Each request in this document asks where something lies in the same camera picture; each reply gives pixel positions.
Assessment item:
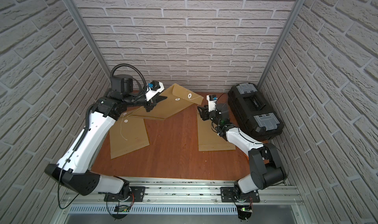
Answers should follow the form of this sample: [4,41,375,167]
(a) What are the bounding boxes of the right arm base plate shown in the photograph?
[220,187,260,203]

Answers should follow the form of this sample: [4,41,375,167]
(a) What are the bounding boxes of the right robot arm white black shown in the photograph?
[197,105,288,200]

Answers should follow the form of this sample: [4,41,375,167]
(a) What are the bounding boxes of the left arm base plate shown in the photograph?
[104,186,146,202]

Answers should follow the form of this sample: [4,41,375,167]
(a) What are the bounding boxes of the black plastic toolbox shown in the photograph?
[227,83,284,141]

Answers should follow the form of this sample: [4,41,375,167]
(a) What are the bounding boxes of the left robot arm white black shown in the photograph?
[44,64,166,201]

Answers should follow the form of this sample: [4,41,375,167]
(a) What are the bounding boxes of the brown kraft file bag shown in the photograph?
[196,112,236,152]

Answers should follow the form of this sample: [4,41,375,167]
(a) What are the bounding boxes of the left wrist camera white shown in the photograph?
[145,80,164,101]

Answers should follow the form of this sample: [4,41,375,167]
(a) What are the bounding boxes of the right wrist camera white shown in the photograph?
[206,94,218,112]

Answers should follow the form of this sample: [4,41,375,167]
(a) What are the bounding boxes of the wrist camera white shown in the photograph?
[145,80,164,101]
[206,94,218,112]

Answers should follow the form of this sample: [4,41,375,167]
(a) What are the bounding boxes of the aluminium rail frame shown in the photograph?
[51,177,311,224]

